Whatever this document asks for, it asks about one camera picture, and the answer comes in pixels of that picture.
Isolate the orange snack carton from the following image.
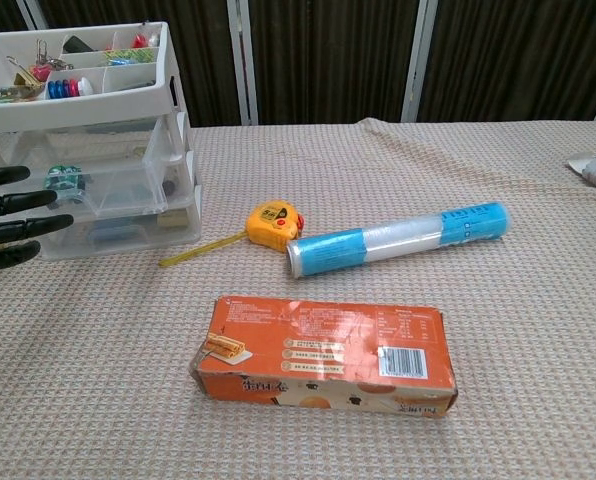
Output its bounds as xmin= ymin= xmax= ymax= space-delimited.
xmin=188 ymin=295 xmax=459 ymax=419

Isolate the flat blue item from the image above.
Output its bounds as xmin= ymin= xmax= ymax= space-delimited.
xmin=89 ymin=224 xmax=142 ymax=247

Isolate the green circuit board module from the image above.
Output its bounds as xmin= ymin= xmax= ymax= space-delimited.
xmin=42 ymin=163 xmax=89 ymax=207

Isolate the beige woven tablecloth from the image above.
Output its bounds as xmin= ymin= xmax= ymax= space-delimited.
xmin=0 ymin=117 xmax=596 ymax=480

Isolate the silver wire binder clip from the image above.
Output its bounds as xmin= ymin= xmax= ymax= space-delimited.
xmin=32 ymin=38 xmax=75 ymax=71

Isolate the cling film roll blue label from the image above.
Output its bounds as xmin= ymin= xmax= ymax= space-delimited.
xmin=284 ymin=200 xmax=512 ymax=279

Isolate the clear drawer with wide handle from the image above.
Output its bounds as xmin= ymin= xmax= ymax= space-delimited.
xmin=0 ymin=118 xmax=170 ymax=224

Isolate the clear drawer holding blue item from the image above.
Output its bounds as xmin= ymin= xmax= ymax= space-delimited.
xmin=36 ymin=205 xmax=202 ymax=262

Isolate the gold binder clip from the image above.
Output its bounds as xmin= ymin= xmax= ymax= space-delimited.
xmin=5 ymin=55 xmax=42 ymax=94

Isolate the yellow tape measure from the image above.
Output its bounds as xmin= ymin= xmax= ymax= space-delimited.
xmin=158 ymin=198 xmax=308 ymax=270

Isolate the pale yellow block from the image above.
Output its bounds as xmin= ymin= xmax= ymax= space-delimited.
xmin=156 ymin=208 xmax=189 ymax=229

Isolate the dark pleated curtain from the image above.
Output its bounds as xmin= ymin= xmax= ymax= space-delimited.
xmin=0 ymin=0 xmax=596 ymax=134

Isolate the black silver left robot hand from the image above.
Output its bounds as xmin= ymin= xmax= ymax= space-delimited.
xmin=0 ymin=165 xmax=76 ymax=274

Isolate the small black block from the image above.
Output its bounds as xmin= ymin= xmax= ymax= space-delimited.
xmin=61 ymin=33 xmax=97 ymax=53

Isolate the patterned binder clip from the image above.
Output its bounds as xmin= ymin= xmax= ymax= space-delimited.
xmin=0 ymin=85 xmax=42 ymax=103

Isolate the white plastic drawer cabinet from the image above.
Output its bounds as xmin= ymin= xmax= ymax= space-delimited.
xmin=0 ymin=20 xmax=203 ymax=262

